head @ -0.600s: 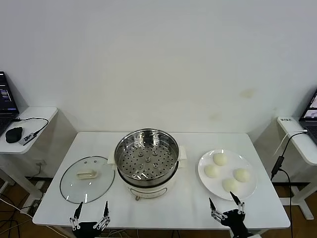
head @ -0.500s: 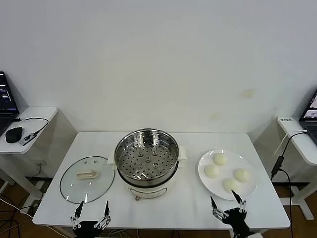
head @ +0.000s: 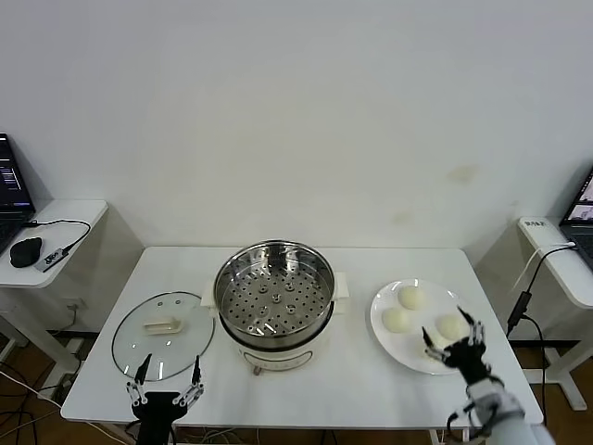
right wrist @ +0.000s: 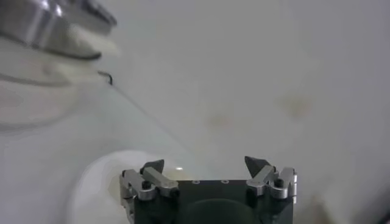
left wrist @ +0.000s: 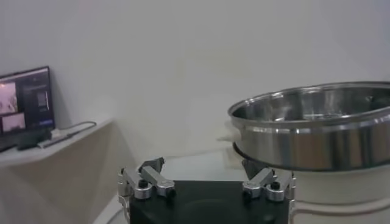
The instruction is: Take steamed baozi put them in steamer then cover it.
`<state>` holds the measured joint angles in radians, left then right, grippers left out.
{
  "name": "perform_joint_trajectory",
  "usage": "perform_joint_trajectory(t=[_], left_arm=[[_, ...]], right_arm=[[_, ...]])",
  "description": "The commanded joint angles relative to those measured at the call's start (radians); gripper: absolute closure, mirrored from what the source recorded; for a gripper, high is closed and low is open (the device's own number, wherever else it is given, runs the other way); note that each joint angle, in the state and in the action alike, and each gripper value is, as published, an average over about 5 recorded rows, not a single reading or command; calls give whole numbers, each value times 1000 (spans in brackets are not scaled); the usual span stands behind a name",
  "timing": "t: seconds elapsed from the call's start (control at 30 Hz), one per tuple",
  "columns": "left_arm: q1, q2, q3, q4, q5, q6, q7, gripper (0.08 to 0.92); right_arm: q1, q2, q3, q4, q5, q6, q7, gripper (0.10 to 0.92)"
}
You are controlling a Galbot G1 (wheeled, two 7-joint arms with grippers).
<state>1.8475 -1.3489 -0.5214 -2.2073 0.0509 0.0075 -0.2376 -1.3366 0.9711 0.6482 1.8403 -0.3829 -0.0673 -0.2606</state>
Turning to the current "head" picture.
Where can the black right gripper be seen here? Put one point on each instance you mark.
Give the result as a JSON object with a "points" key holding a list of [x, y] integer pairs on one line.
{"points": [[468, 359]]}

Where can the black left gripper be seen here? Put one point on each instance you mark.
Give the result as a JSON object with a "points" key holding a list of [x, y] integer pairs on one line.
{"points": [[157, 408]]}

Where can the white steamed baozi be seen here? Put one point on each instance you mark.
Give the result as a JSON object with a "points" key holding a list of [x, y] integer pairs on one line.
{"points": [[449, 326], [395, 320], [412, 297], [439, 342]]}

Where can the round glass pot lid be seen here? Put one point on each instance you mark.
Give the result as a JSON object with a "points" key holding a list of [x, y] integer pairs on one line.
{"points": [[162, 325]]}

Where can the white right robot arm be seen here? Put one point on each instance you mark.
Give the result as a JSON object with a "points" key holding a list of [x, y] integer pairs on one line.
{"points": [[514, 426]]}

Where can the stainless steel steamer basket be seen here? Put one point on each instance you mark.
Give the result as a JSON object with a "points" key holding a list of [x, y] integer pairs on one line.
{"points": [[273, 296]]}

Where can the white round plate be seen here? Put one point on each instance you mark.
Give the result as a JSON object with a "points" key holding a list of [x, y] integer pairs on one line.
{"points": [[394, 347]]}

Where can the white electric cooker base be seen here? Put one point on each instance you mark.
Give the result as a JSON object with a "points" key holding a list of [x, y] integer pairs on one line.
{"points": [[278, 358]]}

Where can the white side desk with label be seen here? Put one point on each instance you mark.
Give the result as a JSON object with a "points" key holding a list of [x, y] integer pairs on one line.
{"points": [[570, 283]]}

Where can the grey usb hub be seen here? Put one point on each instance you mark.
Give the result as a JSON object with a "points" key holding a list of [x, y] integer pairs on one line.
{"points": [[50, 258]]}

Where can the black laptop with bright windows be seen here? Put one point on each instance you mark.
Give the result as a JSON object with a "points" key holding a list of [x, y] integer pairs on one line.
{"points": [[579, 232]]}

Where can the white side desk with mouse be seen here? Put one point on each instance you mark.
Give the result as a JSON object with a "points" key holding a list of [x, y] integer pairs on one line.
{"points": [[79, 208]]}

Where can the black computer mouse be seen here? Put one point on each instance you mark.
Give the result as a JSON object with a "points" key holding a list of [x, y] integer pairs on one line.
{"points": [[25, 251]]}

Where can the black laptop with dark screen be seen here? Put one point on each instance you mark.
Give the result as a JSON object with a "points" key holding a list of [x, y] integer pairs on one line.
{"points": [[9, 176]]}

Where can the white wall socket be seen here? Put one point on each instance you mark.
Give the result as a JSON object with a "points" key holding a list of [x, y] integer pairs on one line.
{"points": [[76, 304]]}

